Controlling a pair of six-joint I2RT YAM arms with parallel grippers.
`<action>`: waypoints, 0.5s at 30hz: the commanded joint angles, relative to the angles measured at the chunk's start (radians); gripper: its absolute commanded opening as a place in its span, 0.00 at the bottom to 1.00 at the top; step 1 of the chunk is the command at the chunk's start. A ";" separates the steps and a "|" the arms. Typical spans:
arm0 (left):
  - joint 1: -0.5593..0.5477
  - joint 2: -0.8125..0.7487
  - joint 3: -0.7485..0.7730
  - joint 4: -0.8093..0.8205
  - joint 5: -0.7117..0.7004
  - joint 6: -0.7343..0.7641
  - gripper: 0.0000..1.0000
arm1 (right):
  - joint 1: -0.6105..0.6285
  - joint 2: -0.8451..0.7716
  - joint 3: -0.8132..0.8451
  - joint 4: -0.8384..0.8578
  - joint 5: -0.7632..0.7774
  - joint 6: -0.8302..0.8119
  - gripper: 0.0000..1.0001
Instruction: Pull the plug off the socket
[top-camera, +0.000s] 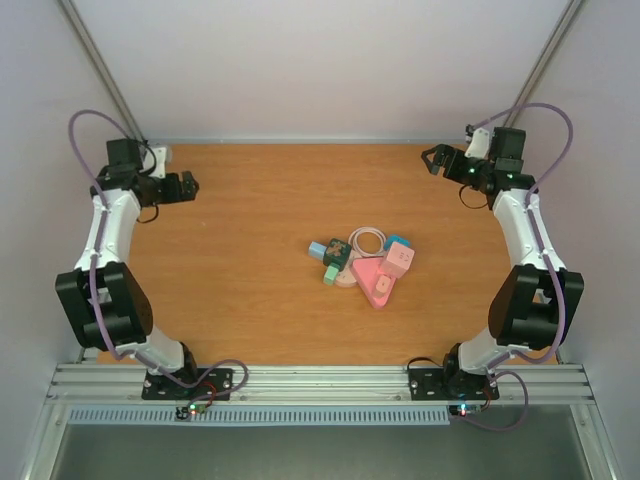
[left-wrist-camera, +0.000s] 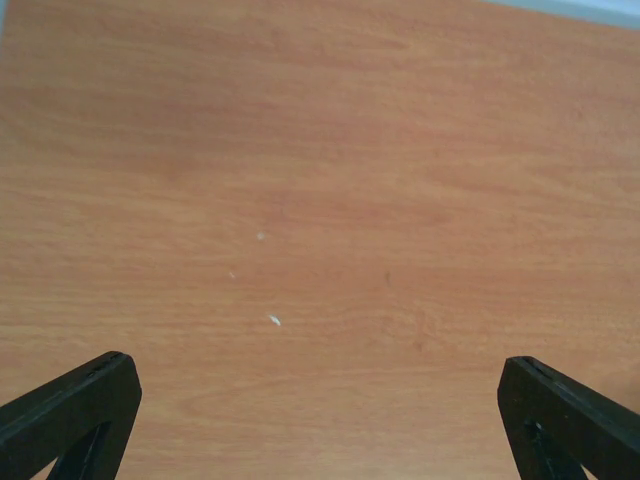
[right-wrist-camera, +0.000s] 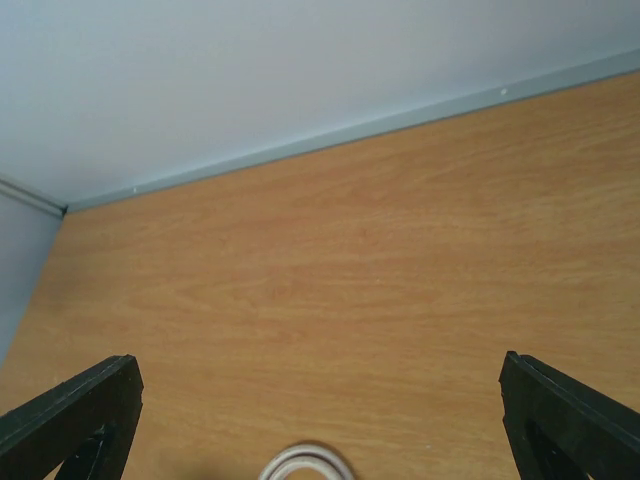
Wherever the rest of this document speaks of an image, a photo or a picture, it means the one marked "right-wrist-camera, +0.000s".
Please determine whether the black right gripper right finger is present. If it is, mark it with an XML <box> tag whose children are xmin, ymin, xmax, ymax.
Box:
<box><xmin>499</xmin><ymin>351</ymin><xmax>639</xmax><ymax>479</ymax></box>

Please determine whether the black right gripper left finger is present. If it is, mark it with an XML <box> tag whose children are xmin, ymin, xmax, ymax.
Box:
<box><xmin>1</xmin><ymin>355</ymin><xmax>144</xmax><ymax>479</ymax></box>

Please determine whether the white coiled power cable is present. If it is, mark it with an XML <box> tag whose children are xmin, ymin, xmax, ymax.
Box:
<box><xmin>260</xmin><ymin>446</ymin><xmax>352</xmax><ymax>480</ymax></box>

